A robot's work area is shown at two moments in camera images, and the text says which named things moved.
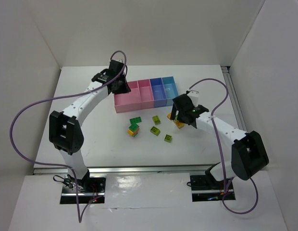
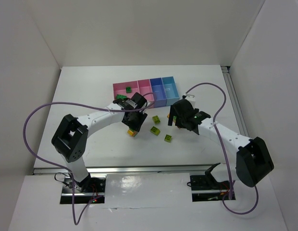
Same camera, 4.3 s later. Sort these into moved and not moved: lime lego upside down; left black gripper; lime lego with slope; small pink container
Moved: left black gripper
Not moved: lime lego with slope; small pink container; lime lego upside down
